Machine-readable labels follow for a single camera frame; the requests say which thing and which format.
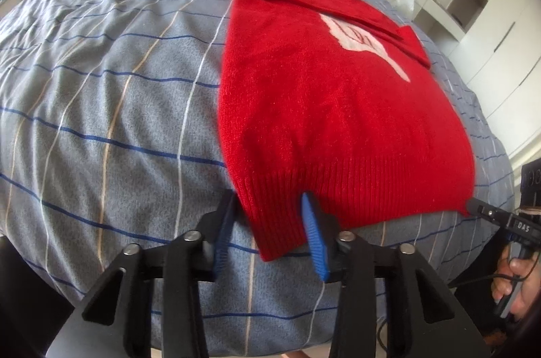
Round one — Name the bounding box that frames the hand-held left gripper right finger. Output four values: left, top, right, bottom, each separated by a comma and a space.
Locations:
300, 191, 493, 358

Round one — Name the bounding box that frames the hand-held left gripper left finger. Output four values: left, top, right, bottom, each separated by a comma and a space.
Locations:
44, 189, 240, 358

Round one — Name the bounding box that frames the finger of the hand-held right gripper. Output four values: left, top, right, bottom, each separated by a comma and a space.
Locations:
465, 196, 515, 227

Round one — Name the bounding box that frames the red knit sweater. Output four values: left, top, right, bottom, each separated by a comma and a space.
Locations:
216, 0, 477, 262

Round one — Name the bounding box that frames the person's right hand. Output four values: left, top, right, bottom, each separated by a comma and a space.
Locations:
491, 254, 541, 321

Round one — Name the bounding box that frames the blue checked blanket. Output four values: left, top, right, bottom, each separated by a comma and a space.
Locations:
0, 0, 519, 355

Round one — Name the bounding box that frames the white wardrobe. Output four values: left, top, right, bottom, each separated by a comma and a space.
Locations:
448, 0, 541, 156

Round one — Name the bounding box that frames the black cable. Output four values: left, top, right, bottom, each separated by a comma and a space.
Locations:
447, 272, 521, 288

